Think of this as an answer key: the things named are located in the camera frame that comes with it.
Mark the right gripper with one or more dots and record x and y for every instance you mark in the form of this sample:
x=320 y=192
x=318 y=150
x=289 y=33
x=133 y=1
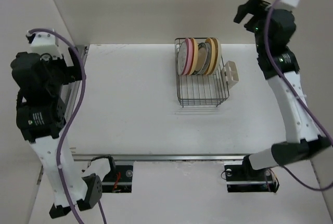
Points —
x=255 y=7

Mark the white cutlery holder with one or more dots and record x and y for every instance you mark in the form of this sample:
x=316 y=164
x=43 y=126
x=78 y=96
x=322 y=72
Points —
x=230 y=74

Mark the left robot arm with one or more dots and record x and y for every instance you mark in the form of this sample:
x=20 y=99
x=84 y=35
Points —
x=40 y=116

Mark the aluminium frame rail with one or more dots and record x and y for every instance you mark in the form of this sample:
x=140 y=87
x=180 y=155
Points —
x=130 y=109

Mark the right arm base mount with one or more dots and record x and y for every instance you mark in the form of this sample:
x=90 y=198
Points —
x=238 y=181

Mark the tan plate beside pink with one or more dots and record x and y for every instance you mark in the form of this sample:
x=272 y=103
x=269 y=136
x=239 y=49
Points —
x=195 y=56

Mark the orange plate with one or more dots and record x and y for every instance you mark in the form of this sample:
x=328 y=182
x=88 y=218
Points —
x=213 y=56

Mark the cream plate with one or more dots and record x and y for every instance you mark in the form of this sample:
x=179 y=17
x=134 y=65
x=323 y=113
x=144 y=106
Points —
x=218 y=54

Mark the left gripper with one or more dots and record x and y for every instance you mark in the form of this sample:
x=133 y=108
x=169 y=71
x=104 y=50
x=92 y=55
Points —
x=72 y=72

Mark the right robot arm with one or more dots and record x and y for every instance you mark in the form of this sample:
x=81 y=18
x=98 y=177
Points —
x=273 y=26

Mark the grey rimmed plate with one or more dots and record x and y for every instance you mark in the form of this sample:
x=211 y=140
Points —
x=204 y=52

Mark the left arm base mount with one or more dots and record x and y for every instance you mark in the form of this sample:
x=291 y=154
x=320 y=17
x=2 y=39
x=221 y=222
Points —
x=119 y=181

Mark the wire dish rack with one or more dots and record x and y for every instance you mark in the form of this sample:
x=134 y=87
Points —
x=199 y=90

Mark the white patterned plate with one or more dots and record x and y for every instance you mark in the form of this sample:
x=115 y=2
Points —
x=182 y=57

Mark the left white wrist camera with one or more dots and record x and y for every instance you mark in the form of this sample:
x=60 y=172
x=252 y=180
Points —
x=44 y=44

